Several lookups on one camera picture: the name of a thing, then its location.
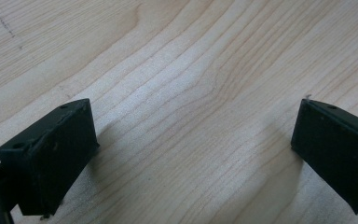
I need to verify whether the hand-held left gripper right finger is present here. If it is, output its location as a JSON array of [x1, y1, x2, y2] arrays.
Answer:
[[290, 98, 358, 217]]

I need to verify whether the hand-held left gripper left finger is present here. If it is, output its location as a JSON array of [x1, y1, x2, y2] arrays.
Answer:
[[0, 98, 101, 217]]

